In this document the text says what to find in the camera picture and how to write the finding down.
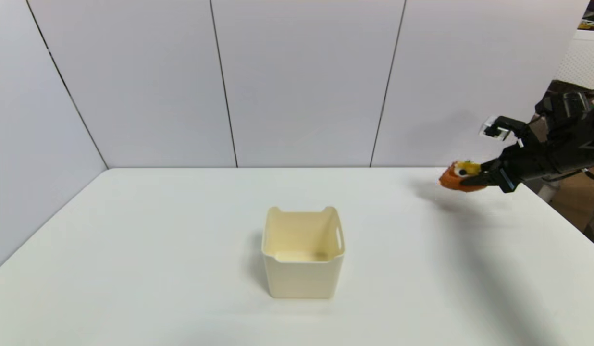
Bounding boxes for orange triangle bread with fruit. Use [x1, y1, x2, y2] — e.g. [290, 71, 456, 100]
[439, 161, 490, 193]

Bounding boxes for dark brown basket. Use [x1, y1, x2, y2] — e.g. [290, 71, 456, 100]
[548, 80, 594, 97]

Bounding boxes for white pegboard panel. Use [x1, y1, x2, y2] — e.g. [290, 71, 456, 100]
[553, 32, 594, 92]

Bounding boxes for cream plastic storage bin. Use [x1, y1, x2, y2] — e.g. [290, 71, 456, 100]
[261, 206, 346, 299]

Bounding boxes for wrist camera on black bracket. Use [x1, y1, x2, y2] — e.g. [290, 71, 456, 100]
[479, 116, 535, 147]

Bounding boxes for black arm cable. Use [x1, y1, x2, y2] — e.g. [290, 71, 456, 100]
[541, 166, 594, 183]

